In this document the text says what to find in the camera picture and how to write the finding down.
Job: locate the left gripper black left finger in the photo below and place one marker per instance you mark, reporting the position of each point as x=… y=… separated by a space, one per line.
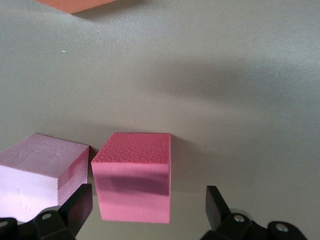
x=75 y=212

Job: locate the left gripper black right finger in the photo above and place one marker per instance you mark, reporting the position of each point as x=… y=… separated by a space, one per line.
x=220 y=217

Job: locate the red foam cube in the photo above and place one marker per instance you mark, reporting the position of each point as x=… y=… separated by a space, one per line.
x=132 y=180

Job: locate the pink foam cube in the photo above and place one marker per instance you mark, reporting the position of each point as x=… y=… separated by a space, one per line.
x=32 y=175

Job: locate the brown paper table cover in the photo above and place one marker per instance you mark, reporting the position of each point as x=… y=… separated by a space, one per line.
x=200 y=75

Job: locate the orange foam cube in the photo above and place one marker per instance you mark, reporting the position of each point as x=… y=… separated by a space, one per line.
x=75 y=5

